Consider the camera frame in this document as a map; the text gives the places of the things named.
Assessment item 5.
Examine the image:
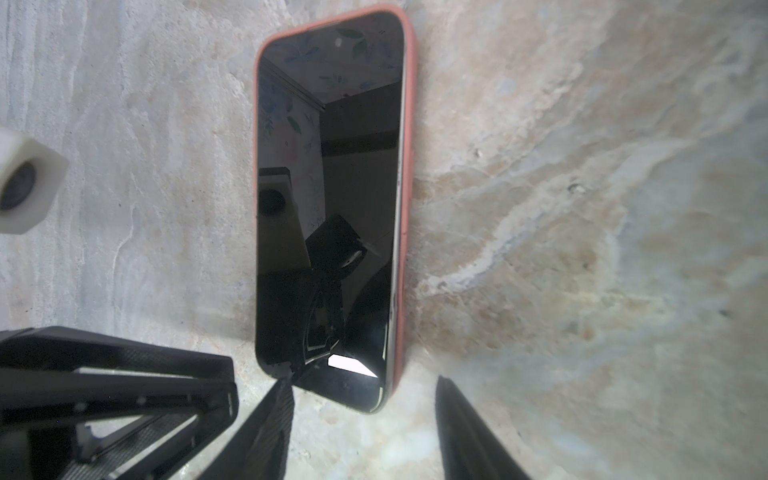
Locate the pink phone case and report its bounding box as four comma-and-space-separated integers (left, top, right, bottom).
252, 2, 419, 415

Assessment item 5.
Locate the black phone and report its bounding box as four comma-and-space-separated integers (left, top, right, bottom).
256, 11, 407, 414

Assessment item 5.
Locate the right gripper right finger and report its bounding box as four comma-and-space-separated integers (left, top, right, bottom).
435, 376, 530, 480

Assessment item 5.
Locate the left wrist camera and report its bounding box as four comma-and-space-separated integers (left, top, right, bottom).
1, 126, 70, 235

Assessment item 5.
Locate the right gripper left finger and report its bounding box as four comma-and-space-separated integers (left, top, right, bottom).
199, 378, 295, 480

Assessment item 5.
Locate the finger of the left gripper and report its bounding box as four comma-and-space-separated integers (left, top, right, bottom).
1, 368, 238, 479
1, 326, 234, 381

